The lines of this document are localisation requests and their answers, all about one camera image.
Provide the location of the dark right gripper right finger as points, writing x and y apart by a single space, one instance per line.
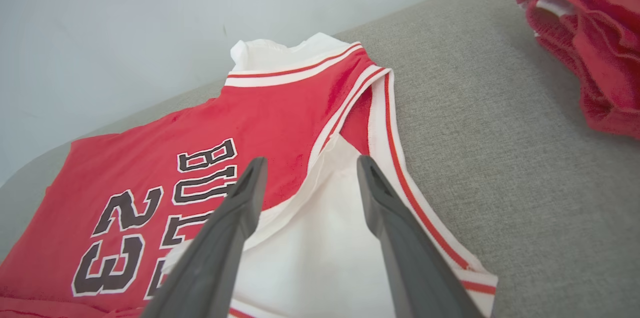
410 258

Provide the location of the grey fabric sofa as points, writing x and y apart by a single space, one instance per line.
525 158

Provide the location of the red basketball shorts white hem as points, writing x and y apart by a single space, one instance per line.
595 58

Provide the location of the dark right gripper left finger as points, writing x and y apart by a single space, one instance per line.
215 258

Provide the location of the red white basketball jersey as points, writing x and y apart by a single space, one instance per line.
250 113

